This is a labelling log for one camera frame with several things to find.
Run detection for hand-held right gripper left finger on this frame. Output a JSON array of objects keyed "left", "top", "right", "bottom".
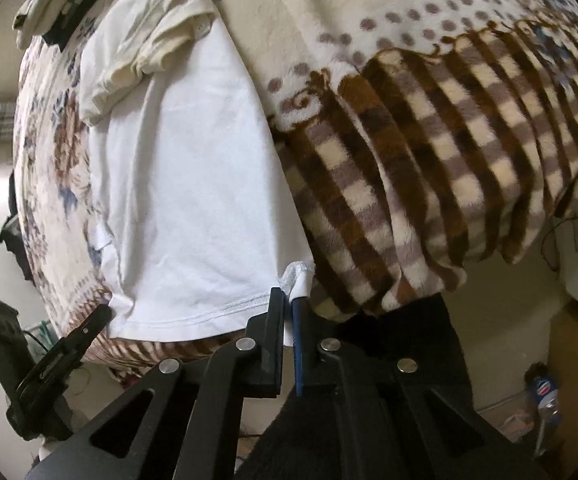
[{"left": 24, "top": 287, "right": 290, "bottom": 480}]

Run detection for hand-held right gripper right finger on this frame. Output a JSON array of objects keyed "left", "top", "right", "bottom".
[{"left": 290, "top": 296, "right": 555, "bottom": 480}]

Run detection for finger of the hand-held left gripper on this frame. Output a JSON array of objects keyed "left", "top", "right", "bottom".
[{"left": 16, "top": 304, "right": 114, "bottom": 397}]

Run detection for white t-shirt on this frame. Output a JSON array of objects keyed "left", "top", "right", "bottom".
[{"left": 76, "top": 0, "right": 317, "bottom": 341}]

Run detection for black hanging clothes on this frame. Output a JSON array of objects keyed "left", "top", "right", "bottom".
[{"left": 0, "top": 170, "right": 36, "bottom": 282}]

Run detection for teal and white rack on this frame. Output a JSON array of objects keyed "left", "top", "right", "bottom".
[{"left": 21, "top": 321, "right": 57, "bottom": 361}]

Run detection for floral checked-border blanket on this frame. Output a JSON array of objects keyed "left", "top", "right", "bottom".
[{"left": 13, "top": 0, "right": 578, "bottom": 381}]

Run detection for plastic bottle blue label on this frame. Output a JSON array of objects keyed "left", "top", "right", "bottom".
[{"left": 526, "top": 362, "right": 562, "bottom": 456}]

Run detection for thin black cable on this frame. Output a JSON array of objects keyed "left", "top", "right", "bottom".
[{"left": 540, "top": 212, "right": 578, "bottom": 272}]

